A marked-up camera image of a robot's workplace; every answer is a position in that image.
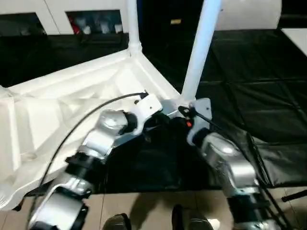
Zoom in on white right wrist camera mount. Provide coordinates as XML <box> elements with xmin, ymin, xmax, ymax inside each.
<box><xmin>186</xmin><ymin>98</ymin><xmax>212</xmax><ymax>147</ymax></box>

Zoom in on white flat sheet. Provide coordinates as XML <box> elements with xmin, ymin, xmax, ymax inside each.
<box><xmin>282</xmin><ymin>27</ymin><xmax>307</xmax><ymax>59</ymax></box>

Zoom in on black cabinet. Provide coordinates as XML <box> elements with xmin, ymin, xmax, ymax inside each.
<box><xmin>136</xmin><ymin>0</ymin><xmax>208</xmax><ymax>46</ymax></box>

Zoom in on dark right robot foot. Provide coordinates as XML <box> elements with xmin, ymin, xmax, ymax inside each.
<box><xmin>171</xmin><ymin>205</ymin><xmax>213</xmax><ymax>230</ymax></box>

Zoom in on small bottles on shelf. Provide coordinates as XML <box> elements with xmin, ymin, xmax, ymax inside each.
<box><xmin>66</xmin><ymin>11</ymin><xmax>125</xmax><ymax>35</ymax></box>

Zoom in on white plastic table leg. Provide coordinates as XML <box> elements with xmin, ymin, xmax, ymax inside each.
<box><xmin>179</xmin><ymin>0</ymin><xmax>223</xmax><ymax>109</ymax></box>
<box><xmin>127</xmin><ymin>0</ymin><xmax>144</xmax><ymax>57</ymax></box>

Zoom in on white plastic table top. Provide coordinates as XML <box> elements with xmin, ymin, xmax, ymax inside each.
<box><xmin>0</xmin><ymin>48</ymin><xmax>187</xmax><ymax>212</ymax></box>

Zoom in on black work mat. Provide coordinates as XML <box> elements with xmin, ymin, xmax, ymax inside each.
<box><xmin>0</xmin><ymin>28</ymin><xmax>307</xmax><ymax>195</ymax></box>

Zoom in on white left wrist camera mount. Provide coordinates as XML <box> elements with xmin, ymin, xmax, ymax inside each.
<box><xmin>128</xmin><ymin>93</ymin><xmax>164</xmax><ymax>138</ymax></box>

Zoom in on white plastic bag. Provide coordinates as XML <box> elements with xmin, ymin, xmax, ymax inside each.
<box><xmin>211</xmin><ymin>0</ymin><xmax>283</xmax><ymax>32</ymax></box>

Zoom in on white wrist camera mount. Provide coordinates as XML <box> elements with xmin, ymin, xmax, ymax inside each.
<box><xmin>128</xmin><ymin>93</ymin><xmax>164</xmax><ymax>138</ymax></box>
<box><xmin>186</xmin><ymin>98</ymin><xmax>212</xmax><ymax>147</ymax></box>

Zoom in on black rod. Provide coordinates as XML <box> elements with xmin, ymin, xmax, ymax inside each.
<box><xmin>282</xmin><ymin>190</ymin><xmax>307</xmax><ymax>203</ymax></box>

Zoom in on white cabinet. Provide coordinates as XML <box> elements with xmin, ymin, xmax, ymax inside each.
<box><xmin>0</xmin><ymin>0</ymin><xmax>129</xmax><ymax>37</ymax></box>

